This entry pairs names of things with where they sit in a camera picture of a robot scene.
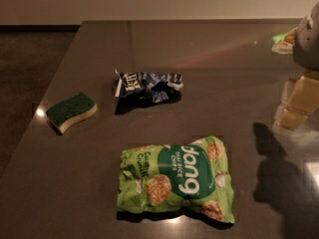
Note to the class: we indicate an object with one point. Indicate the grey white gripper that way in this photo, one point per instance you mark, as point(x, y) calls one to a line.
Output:
point(307, 47)

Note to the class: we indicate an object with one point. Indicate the blue chip bag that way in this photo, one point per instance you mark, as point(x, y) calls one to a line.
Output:
point(149, 88)

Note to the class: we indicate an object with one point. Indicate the orange white snack bag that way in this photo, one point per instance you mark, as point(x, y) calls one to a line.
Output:
point(284, 43)

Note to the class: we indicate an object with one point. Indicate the green rice chips bag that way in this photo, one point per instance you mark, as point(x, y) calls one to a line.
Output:
point(168, 177)

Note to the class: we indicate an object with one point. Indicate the green and yellow sponge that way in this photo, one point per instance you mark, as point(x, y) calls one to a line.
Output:
point(71, 111)

